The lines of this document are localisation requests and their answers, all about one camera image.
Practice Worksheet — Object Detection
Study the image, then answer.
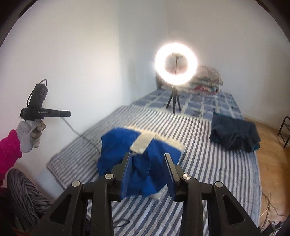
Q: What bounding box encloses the striped blue bed sheet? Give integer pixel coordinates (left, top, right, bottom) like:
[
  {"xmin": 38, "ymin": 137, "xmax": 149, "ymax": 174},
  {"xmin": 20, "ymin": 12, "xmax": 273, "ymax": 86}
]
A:
[{"xmin": 47, "ymin": 89, "xmax": 262, "ymax": 224}]

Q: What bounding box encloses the left hand white glove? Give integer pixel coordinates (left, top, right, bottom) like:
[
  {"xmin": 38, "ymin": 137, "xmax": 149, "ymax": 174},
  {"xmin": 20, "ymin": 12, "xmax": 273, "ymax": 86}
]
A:
[{"xmin": 17, "ymin": 119, "xmax": 46, "ymax": 153}]

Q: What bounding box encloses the black tripod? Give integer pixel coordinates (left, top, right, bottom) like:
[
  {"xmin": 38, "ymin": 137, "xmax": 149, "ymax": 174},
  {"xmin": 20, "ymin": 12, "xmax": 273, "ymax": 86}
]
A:
[{"xmin": 166, "ymin": 86, "xmax": 181, "ymax": 114}]

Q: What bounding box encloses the dark navy folded garment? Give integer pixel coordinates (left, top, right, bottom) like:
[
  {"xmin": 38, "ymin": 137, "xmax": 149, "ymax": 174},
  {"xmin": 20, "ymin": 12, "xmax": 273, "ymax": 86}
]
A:
[{"xmin": 209, "ymin": 113, "xmax": 261, "ymax": 153}]

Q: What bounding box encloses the beige and blue jacket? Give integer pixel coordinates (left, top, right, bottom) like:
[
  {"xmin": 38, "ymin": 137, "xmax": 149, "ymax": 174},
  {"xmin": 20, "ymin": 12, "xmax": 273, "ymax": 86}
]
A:
[{"xmin": 97, "ymin": 126, "xmax": 185, "ymax": 201}]

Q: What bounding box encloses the black clothes rack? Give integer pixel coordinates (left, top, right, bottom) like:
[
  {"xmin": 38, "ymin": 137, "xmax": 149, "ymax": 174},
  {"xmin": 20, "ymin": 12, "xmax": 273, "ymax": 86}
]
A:
[{"xmin": 277, "ymin": 116, "xmax": 290, "ymax": 148}]

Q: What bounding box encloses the floral folded quilt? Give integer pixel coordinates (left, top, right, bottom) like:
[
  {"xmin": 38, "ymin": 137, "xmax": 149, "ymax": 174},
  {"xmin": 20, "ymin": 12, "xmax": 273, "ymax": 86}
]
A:
[{"xmin": 156, "ymin": 65, "xmax": 224, "ymax": 95}]

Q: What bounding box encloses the ring light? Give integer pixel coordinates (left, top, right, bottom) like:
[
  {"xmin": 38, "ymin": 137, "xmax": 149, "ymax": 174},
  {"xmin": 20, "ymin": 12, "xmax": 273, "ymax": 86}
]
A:
[{"xmin": 154, "ymin": 42, "xmax": 198, "ymax": 86}]

